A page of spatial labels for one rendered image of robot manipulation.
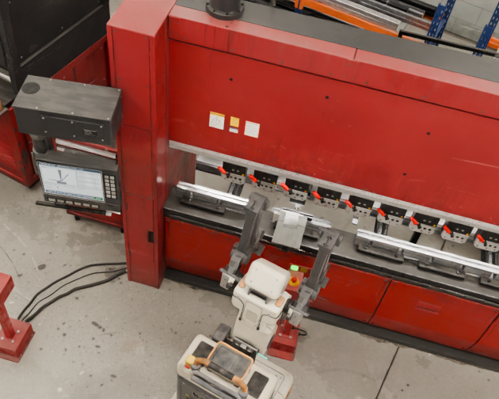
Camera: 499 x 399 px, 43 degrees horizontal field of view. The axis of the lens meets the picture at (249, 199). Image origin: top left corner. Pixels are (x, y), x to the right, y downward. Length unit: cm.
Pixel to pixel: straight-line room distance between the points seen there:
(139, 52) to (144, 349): 224
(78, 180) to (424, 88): 190
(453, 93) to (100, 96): 176
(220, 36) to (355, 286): 200
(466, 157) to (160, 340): 247
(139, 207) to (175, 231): 38
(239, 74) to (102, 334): 224
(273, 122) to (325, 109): 32
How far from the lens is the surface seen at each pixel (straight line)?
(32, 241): 526
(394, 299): 445
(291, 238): 400
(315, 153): 366
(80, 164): 353
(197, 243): 443
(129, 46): 328
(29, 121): 344
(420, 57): 334
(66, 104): 335
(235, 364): 362
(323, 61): 323
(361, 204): 390
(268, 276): 337
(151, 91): 340
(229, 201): 417
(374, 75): 324
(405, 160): 361
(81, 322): 480
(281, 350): 469
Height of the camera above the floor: 417
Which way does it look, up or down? 50 degrees down
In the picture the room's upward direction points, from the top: 9 degrees clockwise
